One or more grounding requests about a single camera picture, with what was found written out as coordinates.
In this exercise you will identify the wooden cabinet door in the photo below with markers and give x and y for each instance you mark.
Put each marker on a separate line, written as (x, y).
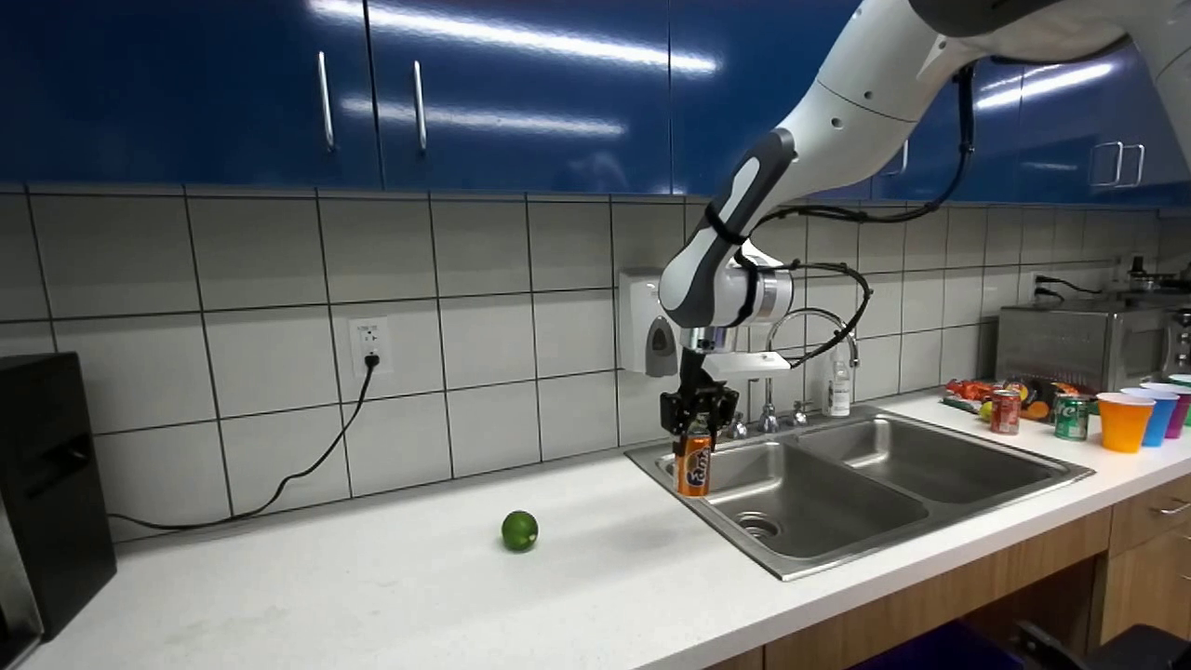
(1149, 586)

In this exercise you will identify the silver toaster oven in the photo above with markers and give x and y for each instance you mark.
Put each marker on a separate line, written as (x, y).
(1079, 344)

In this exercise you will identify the blue wall cabinet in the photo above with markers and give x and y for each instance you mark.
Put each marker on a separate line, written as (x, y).
(521, 93)

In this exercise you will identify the wooden drawer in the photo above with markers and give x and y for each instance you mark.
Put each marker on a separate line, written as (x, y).
(1149, 512)

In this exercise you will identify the chrome tap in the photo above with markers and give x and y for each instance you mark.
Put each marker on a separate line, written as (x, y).
(770, 409)

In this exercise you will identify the green soda can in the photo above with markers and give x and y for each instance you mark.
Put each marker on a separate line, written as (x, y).
(1071, 418)

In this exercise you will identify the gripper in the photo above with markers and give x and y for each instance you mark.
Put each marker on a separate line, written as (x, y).
(698, 395)

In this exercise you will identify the purple plastic cup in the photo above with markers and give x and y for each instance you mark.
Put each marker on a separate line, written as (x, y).
(1178, 408)

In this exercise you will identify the yellow lemon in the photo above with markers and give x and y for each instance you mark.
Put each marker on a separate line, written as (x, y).
(984, 410)

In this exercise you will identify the steel double sink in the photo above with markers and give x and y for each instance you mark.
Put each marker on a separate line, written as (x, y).
(837, 493)

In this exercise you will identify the orange soda can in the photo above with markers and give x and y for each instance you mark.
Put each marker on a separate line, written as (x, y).
(693, 465)

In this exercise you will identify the metal pot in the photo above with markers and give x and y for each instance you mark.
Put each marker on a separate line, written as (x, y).
(1149, 277)

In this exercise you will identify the black office chair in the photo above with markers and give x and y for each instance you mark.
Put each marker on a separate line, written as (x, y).
(1117, 647)

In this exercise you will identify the orange fruit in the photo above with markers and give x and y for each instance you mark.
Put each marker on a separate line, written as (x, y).
(1037, 410)

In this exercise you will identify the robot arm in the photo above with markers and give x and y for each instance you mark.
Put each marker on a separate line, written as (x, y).
(856, 102)

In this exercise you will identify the blue plastic cup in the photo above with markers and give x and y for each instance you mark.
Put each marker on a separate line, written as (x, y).
(1158, 419)

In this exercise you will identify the orange plastic cup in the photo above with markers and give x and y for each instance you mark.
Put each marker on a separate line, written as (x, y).
(1124, 423)

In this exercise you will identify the white soap dispenser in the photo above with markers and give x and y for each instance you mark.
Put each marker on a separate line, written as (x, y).
(642, 326)

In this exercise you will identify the red soda can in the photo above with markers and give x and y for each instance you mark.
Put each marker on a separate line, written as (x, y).
(1005, 412)

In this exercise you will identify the black appliance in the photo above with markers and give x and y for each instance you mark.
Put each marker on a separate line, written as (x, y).
(51, 484)

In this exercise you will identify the heap of snack packets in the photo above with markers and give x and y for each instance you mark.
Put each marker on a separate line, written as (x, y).
(968, 391)

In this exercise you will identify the clear soap bottle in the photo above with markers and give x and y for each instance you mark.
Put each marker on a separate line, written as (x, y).
(840, 389)

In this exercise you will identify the blue cabinet door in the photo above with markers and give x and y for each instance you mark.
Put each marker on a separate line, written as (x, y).
(1061, 121)
(996, 140)
(1158, 158)
(540, 102)
(735, 65)
(186, 93)

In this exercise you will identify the green lime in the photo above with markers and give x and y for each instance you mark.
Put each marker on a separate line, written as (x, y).
(519, 530)

